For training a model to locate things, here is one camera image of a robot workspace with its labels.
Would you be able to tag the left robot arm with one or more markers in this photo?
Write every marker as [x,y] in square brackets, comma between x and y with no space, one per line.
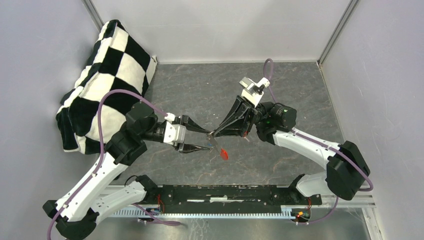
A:
[77,213]

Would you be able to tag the white toothed cable duct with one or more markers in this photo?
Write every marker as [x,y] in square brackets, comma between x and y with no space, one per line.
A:
[134,212]

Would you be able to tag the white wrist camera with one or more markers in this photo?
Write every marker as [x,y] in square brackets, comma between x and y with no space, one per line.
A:
[253,91]
[174,133]

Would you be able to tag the electronics board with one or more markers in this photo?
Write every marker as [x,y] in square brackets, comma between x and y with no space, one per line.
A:
[303,216]
[154,211]

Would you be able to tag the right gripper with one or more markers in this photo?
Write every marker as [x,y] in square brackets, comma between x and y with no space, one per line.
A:
[242,126]

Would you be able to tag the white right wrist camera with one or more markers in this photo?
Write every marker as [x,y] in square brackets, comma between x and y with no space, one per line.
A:
[253,91]

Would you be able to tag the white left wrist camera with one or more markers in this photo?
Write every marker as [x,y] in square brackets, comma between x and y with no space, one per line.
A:
[174,133]

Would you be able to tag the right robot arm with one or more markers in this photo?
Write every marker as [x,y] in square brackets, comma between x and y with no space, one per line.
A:
[345,171]

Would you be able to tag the red key tag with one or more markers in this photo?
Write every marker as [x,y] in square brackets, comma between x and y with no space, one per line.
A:
[224,155]

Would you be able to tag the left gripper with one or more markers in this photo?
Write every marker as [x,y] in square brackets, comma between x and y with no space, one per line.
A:
[191,125]

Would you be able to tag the black white checkered pillow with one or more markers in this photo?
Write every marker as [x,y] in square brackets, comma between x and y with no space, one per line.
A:
[117,62]

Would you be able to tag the left electronics board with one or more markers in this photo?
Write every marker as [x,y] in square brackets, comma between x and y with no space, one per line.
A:
[154,211]

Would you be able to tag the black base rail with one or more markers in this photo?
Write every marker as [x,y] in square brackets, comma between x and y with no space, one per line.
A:
[227,199]

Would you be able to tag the right electronics board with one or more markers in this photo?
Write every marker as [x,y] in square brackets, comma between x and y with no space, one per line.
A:
[303,216]

